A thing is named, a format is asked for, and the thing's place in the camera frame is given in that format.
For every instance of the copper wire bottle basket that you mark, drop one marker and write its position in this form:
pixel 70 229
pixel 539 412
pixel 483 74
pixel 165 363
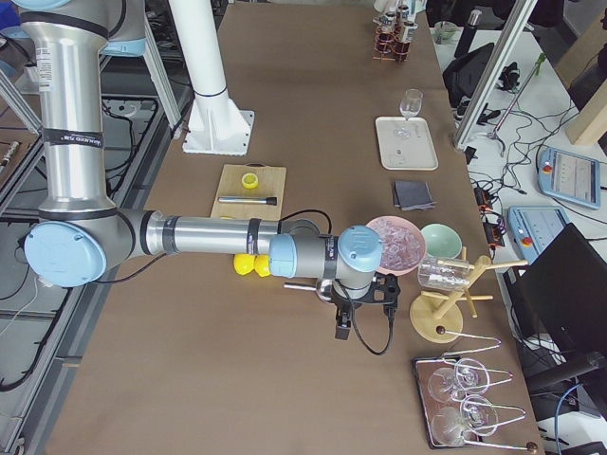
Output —
pixel 387 48

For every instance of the white rectangular tray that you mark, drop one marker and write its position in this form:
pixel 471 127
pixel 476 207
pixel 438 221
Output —
pixel 405 144

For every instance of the wooden cup tree stand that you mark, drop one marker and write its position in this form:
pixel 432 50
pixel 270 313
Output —
pixel 435 315

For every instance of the bamboo cutting board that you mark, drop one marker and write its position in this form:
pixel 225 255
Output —
pixel 271 183

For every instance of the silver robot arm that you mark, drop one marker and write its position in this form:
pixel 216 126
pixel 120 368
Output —
pixel 82 232

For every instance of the steel ice scoop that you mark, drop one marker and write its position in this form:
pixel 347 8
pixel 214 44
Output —
pixel 308 287

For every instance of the half lemon slice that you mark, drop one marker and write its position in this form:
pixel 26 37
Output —
pixel 250 181

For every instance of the clear wine glass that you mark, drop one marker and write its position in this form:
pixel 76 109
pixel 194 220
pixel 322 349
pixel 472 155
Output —
pixel 409 107

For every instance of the blue teach pendant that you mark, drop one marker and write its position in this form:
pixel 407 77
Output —
pixel 534 228
pixel 570 177

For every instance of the pink bowl with ice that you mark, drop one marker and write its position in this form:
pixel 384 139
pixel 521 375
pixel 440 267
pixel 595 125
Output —
pixel 404 246

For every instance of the steel muddler black tip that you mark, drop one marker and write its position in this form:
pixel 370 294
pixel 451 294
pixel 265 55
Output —
pixel 248 200

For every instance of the grey folded cloth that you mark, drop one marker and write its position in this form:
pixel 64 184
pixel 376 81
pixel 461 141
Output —
pixel 412 195

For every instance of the yellow lemon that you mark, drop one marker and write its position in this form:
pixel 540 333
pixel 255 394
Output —
pixel 261 266
pixel 243 263

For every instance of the black laptop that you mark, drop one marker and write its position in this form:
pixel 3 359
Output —
pixel 558 303

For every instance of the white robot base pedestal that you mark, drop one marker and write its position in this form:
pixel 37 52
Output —
pixel 216 125

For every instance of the black glass rack tray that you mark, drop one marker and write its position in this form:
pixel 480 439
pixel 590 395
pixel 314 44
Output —
pixel 454 404

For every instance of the glass mug on stand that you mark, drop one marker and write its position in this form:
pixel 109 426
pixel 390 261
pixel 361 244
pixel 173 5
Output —
pixel 444 274

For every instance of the green bowl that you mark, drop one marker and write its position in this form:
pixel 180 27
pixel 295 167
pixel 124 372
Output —
pixel 442 241

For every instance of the upside-down wine glass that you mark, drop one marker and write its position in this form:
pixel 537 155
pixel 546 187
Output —
pixel 457 380
pixel 474 419

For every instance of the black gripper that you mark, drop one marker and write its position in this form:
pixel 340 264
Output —
pixel 340 303

